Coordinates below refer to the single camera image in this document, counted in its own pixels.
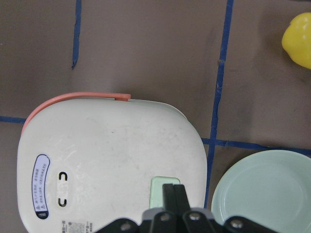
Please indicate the cream rice cooker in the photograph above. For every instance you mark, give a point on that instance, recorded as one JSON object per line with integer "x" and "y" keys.
{"x": 85, "y": 159}

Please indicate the green plate near right arm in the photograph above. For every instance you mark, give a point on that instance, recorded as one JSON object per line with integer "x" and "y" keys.
{"x": 272, "y": 188}

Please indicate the yellow toy lemon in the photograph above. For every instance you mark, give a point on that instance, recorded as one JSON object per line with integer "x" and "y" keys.
{"x": 296, "y": 40}

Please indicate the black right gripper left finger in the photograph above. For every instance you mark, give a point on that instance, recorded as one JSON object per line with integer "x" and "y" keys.
{"x": 169, "y": 198}

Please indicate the brown grid table mat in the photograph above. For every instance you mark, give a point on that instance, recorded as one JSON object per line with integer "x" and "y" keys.
{"x": 220, "y": 62}

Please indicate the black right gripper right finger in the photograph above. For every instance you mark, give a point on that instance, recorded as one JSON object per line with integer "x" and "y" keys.
{"x": 181, "y": 199}

